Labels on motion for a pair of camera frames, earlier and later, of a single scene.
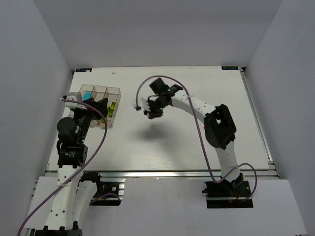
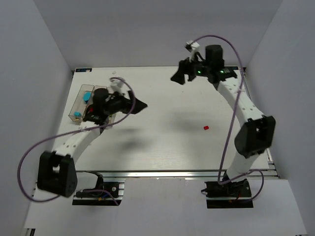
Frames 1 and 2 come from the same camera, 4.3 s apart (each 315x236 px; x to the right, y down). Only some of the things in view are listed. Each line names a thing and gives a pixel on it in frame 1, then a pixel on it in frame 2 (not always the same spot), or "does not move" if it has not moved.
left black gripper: x=94 y=108 → x=128 y=102
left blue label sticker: x=83 y=70 does not move
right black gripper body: x=152 y=113 → x=186 y=69
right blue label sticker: x=230 y=68 does not move
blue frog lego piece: x=86 y=95 does not move
